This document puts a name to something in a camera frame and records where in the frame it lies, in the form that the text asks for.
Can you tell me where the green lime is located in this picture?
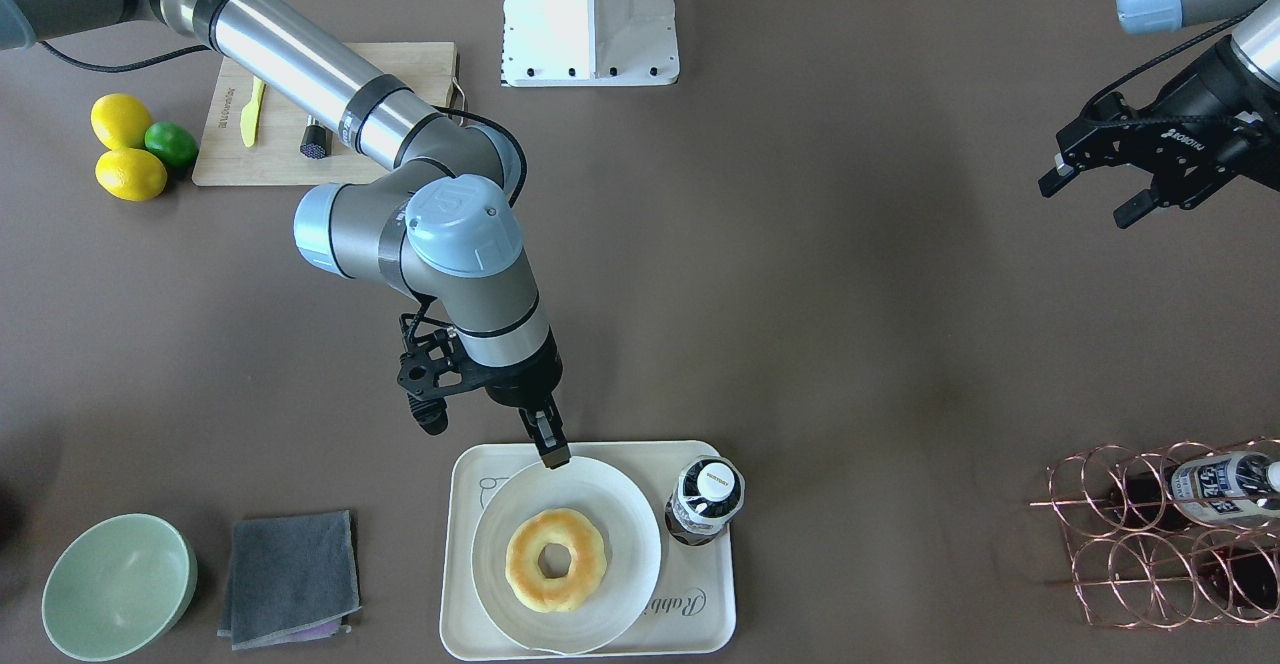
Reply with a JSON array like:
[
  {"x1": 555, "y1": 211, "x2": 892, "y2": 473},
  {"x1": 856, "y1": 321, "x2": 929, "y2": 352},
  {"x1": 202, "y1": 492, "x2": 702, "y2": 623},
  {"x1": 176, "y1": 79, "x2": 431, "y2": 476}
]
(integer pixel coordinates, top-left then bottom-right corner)
[{"x1": 143, "y1": 122, "x2": 198, "y2": 169}]

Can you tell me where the white round plate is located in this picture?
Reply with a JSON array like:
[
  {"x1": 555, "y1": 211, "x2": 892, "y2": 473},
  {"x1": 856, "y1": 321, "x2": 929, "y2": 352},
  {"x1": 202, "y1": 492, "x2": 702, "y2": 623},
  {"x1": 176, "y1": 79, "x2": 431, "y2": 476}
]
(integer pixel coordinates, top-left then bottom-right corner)
[{"x1": 471, "y1": 455, "x2": 662, "y2": 656}]

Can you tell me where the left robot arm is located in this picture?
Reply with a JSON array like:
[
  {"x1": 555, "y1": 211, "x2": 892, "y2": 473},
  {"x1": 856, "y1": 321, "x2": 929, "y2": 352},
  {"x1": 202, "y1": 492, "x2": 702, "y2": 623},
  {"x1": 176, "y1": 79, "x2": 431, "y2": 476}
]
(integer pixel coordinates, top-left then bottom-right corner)
[{"x1": 1038, "y1": 0, "x2": 1279, "y2": 228}]

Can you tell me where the grey folded cloth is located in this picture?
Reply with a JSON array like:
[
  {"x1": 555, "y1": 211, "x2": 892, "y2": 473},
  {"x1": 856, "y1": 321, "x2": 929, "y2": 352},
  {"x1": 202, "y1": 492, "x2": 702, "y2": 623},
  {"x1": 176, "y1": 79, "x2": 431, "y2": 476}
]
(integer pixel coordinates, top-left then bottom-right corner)
[{"x1": 218, "y1": 509, "x2": 362, "y2": 651}]

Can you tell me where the lower yellow lemon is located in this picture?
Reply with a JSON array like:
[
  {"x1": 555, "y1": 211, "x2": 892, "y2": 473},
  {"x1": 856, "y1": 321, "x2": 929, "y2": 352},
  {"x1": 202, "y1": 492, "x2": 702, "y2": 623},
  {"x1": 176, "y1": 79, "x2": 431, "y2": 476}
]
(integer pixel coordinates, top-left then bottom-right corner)
[{"x1": 95, "y1": 148, "x2": 169, "y2": 202}]

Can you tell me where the glazed yellow donut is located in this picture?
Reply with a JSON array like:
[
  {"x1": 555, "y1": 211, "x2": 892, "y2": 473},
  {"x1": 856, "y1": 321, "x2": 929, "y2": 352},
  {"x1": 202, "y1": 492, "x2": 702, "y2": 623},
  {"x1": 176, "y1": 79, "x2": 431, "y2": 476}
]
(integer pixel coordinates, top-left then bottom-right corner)
[{"x1": 506, "y1": 508, "x2": 608, "y2": 613}]

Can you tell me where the yellow plastic knife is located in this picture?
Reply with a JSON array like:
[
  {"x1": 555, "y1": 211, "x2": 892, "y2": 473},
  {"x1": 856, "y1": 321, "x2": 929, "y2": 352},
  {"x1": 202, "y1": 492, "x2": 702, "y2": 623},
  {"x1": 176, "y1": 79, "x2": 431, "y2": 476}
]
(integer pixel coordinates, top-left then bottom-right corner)
[{"x1": 239, "y1": 75, "x2": 266, "y2": 148}]

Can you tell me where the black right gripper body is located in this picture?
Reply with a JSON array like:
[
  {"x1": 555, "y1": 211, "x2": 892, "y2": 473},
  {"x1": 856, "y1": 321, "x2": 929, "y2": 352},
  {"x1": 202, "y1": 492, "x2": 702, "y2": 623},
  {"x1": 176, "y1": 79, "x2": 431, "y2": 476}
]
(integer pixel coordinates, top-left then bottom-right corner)
[{"x1": 484, "y1": 331, "x2": 563, "y2": 415}]

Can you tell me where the steel cylinder muddler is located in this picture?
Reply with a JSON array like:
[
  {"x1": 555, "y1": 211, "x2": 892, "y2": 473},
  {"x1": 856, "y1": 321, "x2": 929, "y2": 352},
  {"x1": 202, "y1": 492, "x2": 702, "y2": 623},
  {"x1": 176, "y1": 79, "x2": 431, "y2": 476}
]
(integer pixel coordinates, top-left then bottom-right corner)
[{"x1": 298, "y1": 114, "x2": 332, "y2": 161}]

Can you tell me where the upper yellow lemon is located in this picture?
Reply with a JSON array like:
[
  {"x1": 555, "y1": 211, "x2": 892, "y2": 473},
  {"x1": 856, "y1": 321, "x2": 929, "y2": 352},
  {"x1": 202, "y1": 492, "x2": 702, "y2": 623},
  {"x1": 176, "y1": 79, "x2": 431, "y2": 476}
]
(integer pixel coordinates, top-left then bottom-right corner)
[{"x1": 90, "y1": 93, "x2": 154, "y2": 150}]

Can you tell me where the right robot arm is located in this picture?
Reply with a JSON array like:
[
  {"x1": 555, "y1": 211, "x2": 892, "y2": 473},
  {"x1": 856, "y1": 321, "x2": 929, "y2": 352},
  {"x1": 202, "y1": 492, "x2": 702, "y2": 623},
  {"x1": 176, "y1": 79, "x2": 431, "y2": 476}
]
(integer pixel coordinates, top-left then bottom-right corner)
[{"x1": 3, "y1": 0, "x2": 571, "y2": 468}]

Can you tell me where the dark tea bottle on tray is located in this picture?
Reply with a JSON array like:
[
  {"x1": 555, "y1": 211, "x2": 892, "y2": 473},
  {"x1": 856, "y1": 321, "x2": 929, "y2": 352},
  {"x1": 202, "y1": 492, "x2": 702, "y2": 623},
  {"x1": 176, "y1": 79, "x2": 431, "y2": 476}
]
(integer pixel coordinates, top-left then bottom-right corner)
[{"x1": 664, "y1": 455, "x2": 745, "y2": 546}]

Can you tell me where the yellow lemon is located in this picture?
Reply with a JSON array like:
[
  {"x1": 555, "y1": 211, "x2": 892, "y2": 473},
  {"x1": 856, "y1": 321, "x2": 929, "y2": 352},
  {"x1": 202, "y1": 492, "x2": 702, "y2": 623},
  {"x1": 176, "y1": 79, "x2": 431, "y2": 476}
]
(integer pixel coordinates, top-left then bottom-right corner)
[
  {"x1": 95, "y1": 148, "x2": 169, "y2": 202},
  {"x1": 90, "y1": 93, "x2": 154, "y2": 150}
]

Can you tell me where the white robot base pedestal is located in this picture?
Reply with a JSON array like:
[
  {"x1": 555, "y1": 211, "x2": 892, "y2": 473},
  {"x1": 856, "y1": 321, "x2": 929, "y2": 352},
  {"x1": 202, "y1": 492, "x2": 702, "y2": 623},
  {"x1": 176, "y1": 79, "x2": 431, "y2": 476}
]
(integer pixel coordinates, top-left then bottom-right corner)
[{"x1": 500, "y1": 0, "x2": 681, "y2": 87}]

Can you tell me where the mint green bowl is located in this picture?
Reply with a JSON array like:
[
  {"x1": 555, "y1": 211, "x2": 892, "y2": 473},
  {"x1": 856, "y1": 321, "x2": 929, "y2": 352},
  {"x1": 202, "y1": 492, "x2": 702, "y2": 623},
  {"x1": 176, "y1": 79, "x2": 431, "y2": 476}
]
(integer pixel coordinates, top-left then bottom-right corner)
[{"x1": 41, "y1": 513, "x2": 198, "y2": 663}]

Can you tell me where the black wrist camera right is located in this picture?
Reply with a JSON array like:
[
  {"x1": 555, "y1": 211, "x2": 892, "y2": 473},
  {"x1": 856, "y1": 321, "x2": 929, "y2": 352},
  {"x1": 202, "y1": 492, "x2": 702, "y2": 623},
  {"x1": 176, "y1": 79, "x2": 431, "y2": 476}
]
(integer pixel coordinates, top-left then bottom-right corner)
[{"x1": 397, "y1": 308, "x2": 493, "y2": 435}]

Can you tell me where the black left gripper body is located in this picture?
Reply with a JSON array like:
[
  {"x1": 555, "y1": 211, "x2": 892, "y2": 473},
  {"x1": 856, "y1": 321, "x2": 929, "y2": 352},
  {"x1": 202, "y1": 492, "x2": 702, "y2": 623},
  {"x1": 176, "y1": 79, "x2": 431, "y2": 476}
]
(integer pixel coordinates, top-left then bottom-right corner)
[{"x1": 1056, "y1": 38, "x2": 1279, "y2": 210}]

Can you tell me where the bottle lying in rack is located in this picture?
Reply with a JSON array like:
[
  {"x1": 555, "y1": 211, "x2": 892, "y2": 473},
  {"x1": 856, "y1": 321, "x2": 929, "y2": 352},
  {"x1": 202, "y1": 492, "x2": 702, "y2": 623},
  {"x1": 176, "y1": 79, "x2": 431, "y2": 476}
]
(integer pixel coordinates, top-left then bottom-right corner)
[{"x1": 1105, "y1": 452, "x2": 1279, "y2": 534}]

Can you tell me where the copper wire bottle rack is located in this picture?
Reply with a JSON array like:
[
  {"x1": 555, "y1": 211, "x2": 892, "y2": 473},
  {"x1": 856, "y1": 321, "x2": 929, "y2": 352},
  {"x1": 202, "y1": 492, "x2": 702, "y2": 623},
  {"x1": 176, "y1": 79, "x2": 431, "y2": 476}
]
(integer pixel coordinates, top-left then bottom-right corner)
[{"x1": 1036, "y1": 440, "x2": 1277, "y2": 629}]

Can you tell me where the cream rabbit tray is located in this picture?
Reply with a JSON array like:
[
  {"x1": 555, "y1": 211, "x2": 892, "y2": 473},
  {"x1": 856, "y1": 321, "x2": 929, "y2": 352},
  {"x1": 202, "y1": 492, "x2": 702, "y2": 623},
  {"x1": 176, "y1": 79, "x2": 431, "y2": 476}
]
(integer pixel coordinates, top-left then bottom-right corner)
[{"x1": 440, "y1": 440, "x2": 736, "y2": 661}]

